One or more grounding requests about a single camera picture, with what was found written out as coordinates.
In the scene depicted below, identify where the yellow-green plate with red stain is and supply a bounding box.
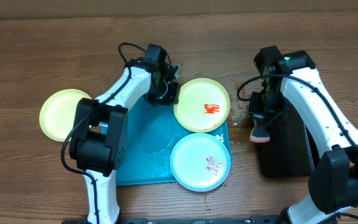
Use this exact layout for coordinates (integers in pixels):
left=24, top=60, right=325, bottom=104
left=173, top=78, right=231, bottom=133

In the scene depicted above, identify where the light blue plate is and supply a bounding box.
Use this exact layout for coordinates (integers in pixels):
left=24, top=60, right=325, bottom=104
left=170, top=133, right=231, bottom=192

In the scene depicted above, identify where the yellow plate with ketchup swirl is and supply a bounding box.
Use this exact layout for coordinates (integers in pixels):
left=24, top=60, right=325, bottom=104
left=39, top=89, right=91, bottom=142

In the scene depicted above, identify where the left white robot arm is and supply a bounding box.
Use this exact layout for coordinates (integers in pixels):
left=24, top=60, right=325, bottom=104
left=60, top=44, right=180, bottom=223

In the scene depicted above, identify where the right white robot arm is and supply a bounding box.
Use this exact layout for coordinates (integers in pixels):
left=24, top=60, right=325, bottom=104
left=247, top=46, right=358, bottom=223

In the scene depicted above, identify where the teal plastic tray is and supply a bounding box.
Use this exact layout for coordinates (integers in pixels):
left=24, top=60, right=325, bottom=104
left=116, top=98, right=231, bottom=186

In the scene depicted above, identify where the black water tray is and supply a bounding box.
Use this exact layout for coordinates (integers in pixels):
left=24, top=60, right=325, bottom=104
left=255, top=104, right=319, bottom=179

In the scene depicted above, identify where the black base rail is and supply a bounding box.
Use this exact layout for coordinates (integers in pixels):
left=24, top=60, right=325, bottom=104
left=61, top=215, right=287, bottom=224

